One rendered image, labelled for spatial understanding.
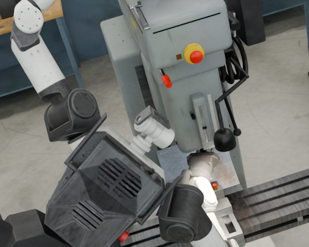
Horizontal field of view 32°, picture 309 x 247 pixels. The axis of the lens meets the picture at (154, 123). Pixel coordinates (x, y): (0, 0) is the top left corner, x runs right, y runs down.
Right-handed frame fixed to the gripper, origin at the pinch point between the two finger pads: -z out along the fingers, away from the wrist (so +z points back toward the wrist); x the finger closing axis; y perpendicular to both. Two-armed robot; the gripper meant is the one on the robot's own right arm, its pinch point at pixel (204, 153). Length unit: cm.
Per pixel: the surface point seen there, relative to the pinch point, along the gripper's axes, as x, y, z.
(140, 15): 4, -66, 20
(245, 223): -11.6, 32.8, 4.3
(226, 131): -14.9, -23.3, 21.0
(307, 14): -33, 60, -270
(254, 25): -21, -37, -32
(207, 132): -6.0, -17.1, 11.4
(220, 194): -1.6, 24.1, -3.8
